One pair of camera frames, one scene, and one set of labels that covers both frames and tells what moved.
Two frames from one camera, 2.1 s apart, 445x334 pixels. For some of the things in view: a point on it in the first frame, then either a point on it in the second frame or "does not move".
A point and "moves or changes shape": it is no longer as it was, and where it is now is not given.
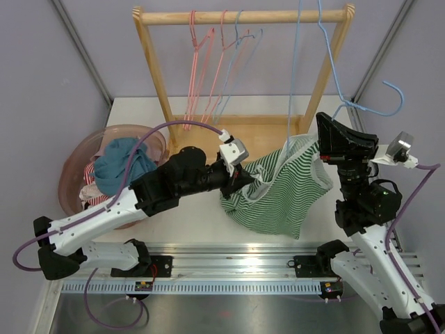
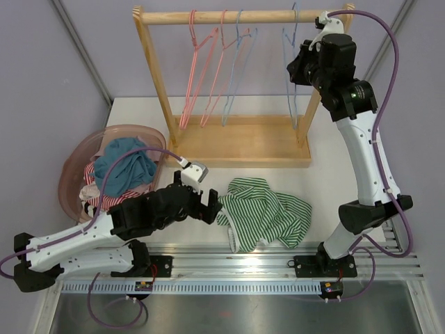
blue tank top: [110, 168] does not move
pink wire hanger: [228, 59] does not move
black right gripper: [361, 147] to [304, 56]
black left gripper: [239, 179] to [205, 213]
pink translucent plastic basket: [71, 170] does not move
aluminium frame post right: [382, 49] does not move
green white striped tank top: [288, 184] moves or changes shape
